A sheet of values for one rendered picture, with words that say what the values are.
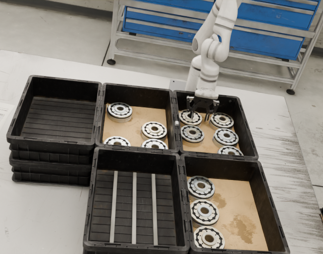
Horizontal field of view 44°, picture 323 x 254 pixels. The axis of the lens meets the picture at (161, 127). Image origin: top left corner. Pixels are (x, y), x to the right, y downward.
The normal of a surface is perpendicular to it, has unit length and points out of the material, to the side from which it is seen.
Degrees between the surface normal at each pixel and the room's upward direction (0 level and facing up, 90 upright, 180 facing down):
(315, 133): 0
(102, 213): 0
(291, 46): 90
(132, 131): 0
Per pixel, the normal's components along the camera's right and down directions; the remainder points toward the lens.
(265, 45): -0.06, 0.62
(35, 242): 0.15, -0.77
